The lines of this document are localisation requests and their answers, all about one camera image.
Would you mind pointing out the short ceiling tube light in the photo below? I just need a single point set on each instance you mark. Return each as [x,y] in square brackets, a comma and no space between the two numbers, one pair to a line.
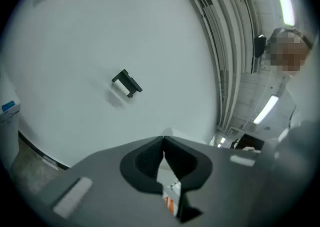
[266,109]

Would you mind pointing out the black head-mounted camera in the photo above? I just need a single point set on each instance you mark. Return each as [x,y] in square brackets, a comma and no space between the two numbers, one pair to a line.
[260,46]

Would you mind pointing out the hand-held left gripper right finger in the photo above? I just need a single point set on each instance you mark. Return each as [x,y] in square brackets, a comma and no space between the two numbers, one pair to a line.
[225,191]

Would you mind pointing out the person's knit sweater torso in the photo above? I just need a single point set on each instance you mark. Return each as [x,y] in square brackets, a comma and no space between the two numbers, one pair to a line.
[300,101]

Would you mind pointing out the person's head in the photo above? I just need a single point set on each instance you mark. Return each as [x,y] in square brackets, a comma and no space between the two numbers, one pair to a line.
[290,53]

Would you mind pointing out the small orange box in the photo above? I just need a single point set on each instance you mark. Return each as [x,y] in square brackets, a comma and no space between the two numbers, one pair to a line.
[168,204]

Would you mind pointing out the white toilet with round button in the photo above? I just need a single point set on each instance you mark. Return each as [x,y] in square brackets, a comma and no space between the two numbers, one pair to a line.
[8,131]

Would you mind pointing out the black toilet paper holder shelf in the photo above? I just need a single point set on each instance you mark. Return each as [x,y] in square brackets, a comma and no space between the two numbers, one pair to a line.
[132,84]

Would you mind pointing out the bundle of white ceiling pipes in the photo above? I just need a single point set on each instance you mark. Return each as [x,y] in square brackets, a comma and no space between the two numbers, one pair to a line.
[215,46]

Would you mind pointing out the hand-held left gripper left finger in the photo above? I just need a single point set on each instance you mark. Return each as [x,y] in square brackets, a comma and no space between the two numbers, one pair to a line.
[105,191]

